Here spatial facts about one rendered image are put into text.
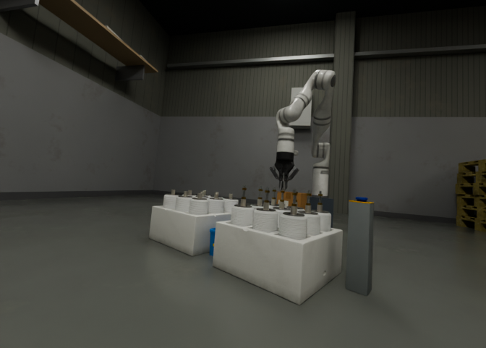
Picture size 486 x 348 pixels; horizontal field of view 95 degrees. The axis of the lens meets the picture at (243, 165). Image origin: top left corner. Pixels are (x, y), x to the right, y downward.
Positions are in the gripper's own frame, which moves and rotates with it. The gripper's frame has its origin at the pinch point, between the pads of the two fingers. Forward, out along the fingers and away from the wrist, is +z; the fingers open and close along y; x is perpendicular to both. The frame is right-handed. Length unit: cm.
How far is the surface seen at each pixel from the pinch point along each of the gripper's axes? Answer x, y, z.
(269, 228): -15.0, -0.7, 16.0
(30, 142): 33, -286, -25
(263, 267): -20.4, -0.3, 28.1
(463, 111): 336, 193, -134
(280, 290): -22.6, 6.5, 33.1
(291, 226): -19.7, 7.9, 13.3
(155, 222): 1, -70, 26
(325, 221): 3.6, 17.4, 13.2
